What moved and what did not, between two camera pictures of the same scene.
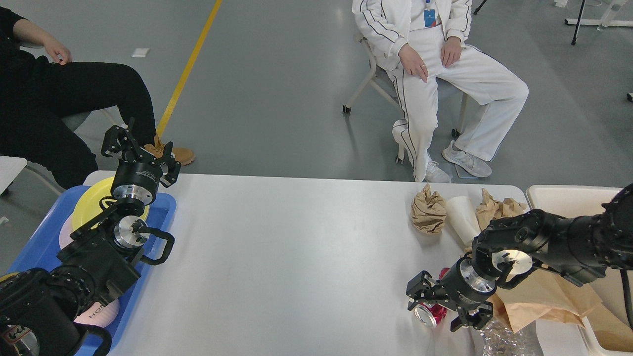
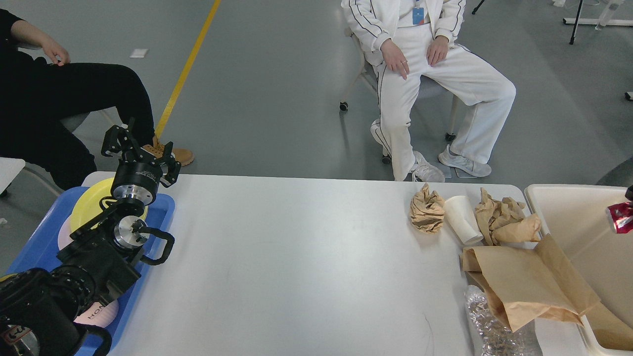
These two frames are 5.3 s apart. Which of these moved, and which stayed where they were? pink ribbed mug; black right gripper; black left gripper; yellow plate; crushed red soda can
Moved: crushed red soda can; black right gripper
Stayed: yellow plate; pink ribbed mug; black left gripper
